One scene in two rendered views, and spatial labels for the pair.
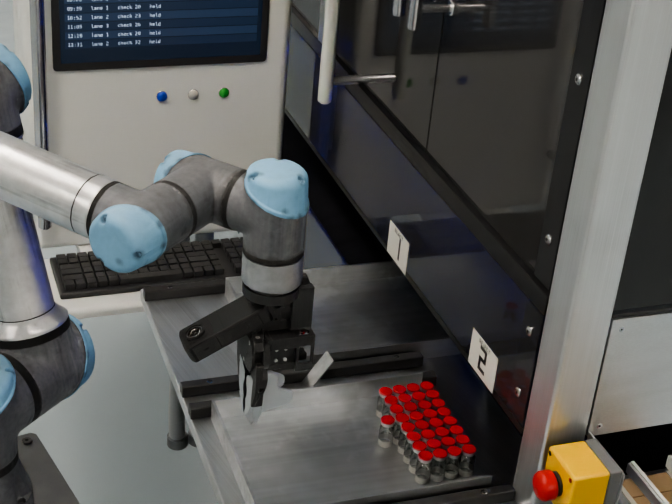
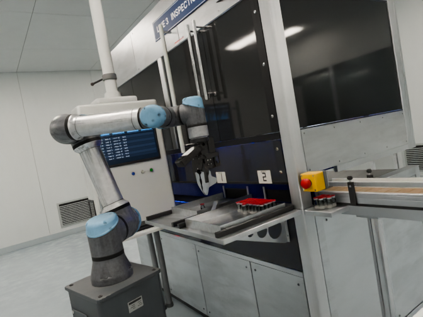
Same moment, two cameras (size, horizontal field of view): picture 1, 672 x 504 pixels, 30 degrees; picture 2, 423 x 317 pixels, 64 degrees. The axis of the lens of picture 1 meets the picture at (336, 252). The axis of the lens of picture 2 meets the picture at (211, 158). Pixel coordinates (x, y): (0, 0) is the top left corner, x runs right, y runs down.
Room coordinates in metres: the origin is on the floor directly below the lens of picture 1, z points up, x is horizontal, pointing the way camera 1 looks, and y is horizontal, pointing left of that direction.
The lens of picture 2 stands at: (0.09, 0.31, 1.22)
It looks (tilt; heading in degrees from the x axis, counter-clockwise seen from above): 3 degrees down; 348
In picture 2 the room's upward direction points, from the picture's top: 10 degrees counter-clockwise
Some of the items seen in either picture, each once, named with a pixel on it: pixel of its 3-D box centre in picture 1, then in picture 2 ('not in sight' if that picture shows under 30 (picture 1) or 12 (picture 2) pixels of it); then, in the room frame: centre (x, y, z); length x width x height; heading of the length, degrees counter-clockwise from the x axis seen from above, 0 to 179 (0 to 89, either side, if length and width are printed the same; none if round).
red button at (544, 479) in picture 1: (549, 484); (306, 183); (1.29, -0.30, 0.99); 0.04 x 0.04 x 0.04; 22
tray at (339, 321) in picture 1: (341, 314); (211, 204); (1.81, -0.02, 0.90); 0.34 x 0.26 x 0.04; 112
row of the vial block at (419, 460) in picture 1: (403, 434); (250, 207); (1.48, -0.12, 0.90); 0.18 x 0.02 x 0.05; 22
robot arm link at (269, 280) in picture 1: (271, 266); (197, 133); (1.33, 0.08, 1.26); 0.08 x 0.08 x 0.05
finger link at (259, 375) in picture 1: (256, 374); (204, 170); (1.30, 0.09, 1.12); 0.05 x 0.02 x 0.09; 22
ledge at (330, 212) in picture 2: not in sight; (328, 209); (1.30, -0.39, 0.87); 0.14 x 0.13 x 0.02; 112
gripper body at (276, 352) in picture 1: (274, 322); (203, 153); (1.33, 0.07, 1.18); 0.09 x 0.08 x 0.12; 112
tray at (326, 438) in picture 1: (347, 446); (235, 214); (1.45, -0.04, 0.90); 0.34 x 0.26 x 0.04; 112
